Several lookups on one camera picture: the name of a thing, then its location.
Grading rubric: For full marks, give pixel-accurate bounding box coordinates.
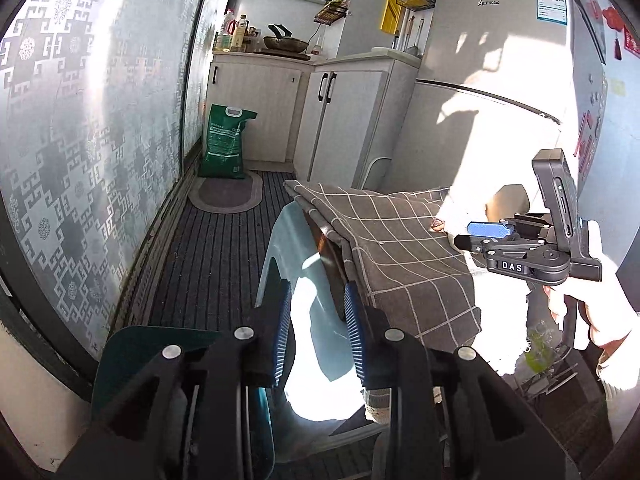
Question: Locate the white kitchen cabinet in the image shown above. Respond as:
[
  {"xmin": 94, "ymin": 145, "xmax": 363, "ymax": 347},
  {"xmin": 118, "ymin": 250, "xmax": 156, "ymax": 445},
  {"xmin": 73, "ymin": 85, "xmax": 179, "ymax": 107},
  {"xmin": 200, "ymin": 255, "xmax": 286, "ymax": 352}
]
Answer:
[
  {"xmin": 292, "ymin": 47, "xmax": 421, "ymax": 188},
  {"xmin": 206, "ymin": 52, "xmax": 313, "ymax": 163}
]

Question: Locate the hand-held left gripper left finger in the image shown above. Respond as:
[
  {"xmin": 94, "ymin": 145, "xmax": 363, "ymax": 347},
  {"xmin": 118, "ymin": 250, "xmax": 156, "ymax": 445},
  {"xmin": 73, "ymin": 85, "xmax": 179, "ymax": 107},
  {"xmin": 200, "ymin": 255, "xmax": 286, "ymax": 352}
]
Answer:
[{"xmin": 55, "ymin": 280, "xmax": 293, "ymax": 480}]

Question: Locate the patterned frosted glass door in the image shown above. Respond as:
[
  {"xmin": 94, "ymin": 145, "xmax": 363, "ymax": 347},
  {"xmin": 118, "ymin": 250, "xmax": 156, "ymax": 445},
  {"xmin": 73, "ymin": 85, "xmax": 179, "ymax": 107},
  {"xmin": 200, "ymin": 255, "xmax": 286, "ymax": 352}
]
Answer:
[
  {"xmin": 185, "ymin": 0, "xmax": 242, "ymax": 153},
  {"xmin": 0, "ymin": 0, "xmax": 216, "ymax": 396}
]

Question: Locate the yellow oil bottle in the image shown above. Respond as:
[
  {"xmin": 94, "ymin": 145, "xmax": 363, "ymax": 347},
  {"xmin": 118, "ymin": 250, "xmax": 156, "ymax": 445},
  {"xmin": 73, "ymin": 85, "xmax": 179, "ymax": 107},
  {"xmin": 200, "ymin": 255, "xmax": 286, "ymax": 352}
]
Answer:
[{"xmin": 231, "ymin": 14, "xmax": 250, "ymax": 53}]

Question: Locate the dark ribbed floor mat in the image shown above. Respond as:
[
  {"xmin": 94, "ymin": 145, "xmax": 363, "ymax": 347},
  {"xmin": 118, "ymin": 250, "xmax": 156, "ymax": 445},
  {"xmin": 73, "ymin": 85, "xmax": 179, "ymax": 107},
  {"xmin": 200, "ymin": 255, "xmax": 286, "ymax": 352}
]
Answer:
[{"xmin": 125, "ymin": 170, "xmax": 381, "ymax": 480}]

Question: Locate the green rice bag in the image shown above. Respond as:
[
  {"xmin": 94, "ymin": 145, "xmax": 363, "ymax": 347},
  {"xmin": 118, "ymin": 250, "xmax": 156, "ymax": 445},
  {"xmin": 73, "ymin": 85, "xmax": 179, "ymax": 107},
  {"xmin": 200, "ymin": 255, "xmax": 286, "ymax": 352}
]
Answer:
[{"xmin": 198, "ymin": 104, "xmax": 259, "ymax": 179}]

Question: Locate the grey checked tablecloth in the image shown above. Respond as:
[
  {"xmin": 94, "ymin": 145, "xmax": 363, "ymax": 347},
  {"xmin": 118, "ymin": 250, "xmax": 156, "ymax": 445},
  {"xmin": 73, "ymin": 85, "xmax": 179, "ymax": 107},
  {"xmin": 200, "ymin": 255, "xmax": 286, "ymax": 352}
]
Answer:
[{"xmin": 284, "ymin": 180, "xmax": 483, "ymax": 353}]

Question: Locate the green potted plant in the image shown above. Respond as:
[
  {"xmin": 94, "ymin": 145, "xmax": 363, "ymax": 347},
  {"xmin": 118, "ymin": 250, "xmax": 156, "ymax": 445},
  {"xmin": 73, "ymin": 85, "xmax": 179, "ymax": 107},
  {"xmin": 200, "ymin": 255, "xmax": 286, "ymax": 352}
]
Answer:
[{"xmin": 525, "ymin": 330, "xmax": 557, "ymax": 376}]

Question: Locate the red capped bottle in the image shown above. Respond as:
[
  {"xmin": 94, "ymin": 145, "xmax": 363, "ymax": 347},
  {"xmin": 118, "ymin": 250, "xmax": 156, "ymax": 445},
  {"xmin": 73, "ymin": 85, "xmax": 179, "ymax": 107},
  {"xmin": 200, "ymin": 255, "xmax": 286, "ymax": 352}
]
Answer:
[{"xmin": 222, "ymin": 9, "xmax": 237, "ymax": 52}]

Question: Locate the red paper decoration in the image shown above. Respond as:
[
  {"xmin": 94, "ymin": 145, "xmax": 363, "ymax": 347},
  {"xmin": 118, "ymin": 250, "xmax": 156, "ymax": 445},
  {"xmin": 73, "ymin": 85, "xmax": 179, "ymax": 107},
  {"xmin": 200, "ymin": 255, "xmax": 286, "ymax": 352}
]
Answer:
[{"xmin": 574, "ymin": 110, "xmax": 602, "ymax": 173}]

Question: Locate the wall spice rack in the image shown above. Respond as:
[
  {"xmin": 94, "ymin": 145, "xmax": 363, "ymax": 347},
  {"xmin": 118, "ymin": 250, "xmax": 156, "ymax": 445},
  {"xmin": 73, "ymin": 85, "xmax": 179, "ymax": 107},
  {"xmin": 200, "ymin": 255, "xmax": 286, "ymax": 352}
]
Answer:
[{"xmin": 313, "ymin": 0, "xmax": 350, "ymax": 25}]

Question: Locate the yellow hanging board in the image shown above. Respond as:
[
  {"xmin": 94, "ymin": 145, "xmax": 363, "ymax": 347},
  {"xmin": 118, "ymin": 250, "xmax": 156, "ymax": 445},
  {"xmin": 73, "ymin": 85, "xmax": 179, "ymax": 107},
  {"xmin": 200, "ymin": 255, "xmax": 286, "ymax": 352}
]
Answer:
[{"xmin": 380, "ymin": 0, "xmax": 402, "ymax": 33}]

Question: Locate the oval grey floor mat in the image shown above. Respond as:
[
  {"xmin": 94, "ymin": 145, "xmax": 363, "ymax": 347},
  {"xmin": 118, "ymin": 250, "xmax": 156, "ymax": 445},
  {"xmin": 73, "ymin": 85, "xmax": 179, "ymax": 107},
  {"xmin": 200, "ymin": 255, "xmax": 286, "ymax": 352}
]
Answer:
[{"xmin": 189, "ymin": 172, "xmax": 263, "ymax": 214}]

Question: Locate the person's right hand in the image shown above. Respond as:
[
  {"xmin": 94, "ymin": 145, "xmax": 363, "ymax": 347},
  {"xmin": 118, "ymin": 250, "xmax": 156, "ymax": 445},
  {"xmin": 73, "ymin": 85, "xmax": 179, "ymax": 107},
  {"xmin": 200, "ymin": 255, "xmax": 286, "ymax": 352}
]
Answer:
[{"xmin": 545, "ymin": 221, "xmax": 640, "ymax": 348}]

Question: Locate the black frying pan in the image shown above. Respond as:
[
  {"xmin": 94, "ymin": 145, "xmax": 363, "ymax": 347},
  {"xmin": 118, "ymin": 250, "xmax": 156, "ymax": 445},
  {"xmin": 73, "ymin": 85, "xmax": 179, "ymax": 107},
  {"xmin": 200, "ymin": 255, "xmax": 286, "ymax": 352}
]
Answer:
[{"xmin": 263, "ymin": 24, "xmax": 310, "ymax": 52}]

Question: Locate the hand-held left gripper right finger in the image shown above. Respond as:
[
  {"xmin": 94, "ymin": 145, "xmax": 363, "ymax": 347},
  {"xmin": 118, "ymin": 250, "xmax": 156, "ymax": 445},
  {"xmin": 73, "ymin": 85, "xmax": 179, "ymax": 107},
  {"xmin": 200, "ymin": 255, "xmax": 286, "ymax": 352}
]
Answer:
[{"xmin": 344, "ymin": 282, "xmax": 581, "ymax": 480}]

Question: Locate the red hanging ornament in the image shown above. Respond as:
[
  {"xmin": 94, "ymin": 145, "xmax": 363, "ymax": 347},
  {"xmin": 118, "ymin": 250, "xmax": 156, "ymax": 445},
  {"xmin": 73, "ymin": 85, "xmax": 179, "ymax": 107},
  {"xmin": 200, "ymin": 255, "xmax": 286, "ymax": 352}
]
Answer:
[{"xmin": 602, "ymin": 6, "xmax": 626, "ymax": 61}]

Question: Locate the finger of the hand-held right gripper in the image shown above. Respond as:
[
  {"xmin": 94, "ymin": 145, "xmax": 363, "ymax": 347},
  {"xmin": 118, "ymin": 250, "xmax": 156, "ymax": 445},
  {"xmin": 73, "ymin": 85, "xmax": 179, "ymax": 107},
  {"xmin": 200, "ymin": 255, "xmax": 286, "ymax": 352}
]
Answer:
[
  {"xmin": 467, "ymin": 220, "xmax": 521, "ymax": 238},
  {"xmin": 454, "ymin": 234, "xmax": 501, "ymax": 256}
]

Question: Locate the white refrigerator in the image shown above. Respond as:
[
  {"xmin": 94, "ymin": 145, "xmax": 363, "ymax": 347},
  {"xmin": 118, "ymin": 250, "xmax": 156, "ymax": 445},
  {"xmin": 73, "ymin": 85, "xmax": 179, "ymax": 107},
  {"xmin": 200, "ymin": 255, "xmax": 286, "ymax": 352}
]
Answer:
[{"xmin": 385, "ymin": 0, "xmax": 621, "ymax": 281}]

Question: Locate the blue label sticker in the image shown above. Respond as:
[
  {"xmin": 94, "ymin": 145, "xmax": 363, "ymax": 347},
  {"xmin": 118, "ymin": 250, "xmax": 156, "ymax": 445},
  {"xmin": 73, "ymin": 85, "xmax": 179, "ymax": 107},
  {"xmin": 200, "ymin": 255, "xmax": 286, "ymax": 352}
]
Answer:
[{"xmin": 536, "ymin": 0, "xmax": 571, "ymax": 25}]

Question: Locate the person's right forearm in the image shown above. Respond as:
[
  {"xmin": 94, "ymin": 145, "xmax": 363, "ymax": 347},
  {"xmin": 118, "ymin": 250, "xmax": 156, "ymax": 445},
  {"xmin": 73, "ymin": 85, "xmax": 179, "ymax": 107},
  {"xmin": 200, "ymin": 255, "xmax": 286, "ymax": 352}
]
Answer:
[{"xmin": 597, "ymin": 340, "xmax": 640, "ymax": 451}]

